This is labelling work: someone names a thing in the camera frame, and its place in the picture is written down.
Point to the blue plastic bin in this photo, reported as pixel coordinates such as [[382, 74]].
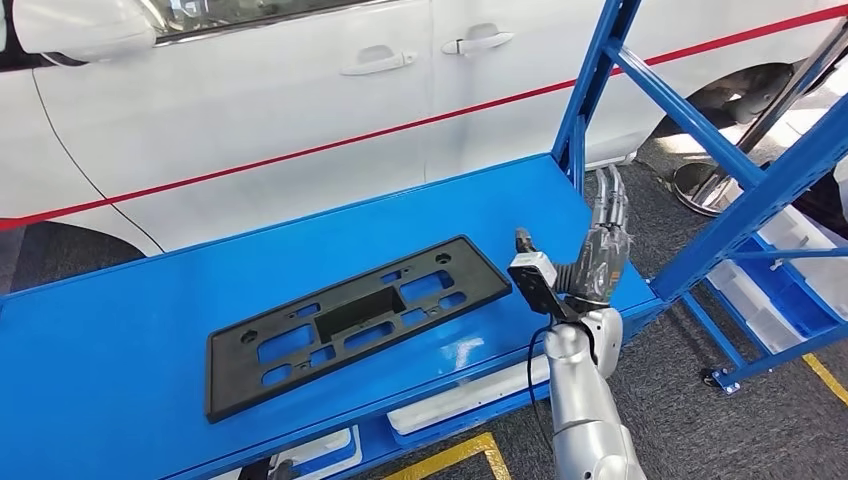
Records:
[[795, 298]]

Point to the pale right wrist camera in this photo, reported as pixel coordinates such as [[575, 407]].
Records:
[[530, 268]]

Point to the white plastic bin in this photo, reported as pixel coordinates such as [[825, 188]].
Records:
[[464, 397], [762, 331], [311, 442], [821, 278]]

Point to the white car side mirror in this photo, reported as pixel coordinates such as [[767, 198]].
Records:
[[79, 30]]

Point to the blue metal shelf rack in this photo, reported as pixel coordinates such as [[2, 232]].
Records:
[[712, 338], [166, 311]]

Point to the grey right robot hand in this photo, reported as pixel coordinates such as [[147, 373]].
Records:
[[603, 258]]

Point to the chrome barrier stanchion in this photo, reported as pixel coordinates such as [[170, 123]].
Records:
[[686, 189]]

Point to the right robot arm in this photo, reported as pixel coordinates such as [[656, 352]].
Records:
[[583, 397]]

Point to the black license plate frame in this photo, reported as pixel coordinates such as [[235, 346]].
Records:
[[358, 312]]

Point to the yellow floor tape square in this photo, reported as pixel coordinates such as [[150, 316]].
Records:
[[825, 378]]

